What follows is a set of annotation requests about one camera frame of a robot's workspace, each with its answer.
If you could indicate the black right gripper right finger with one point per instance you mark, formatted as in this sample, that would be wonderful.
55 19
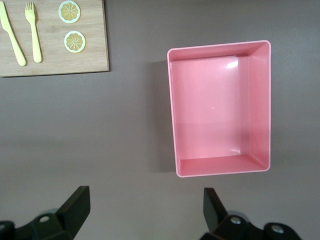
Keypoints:
225 227

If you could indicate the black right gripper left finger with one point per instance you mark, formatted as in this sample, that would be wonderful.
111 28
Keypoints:
62 225

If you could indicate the pink plastic bin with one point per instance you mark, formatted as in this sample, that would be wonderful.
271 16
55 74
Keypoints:
212 107

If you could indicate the wooden cutting board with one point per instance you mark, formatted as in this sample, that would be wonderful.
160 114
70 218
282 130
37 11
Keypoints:
75 65

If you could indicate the yellow plastic knife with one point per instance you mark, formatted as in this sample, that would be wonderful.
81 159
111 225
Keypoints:
18 52

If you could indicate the yellow plastic fork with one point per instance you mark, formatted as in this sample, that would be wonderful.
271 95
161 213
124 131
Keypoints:
35 45

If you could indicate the lemon slice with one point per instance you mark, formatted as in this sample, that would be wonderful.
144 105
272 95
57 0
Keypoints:
74 41
69 12

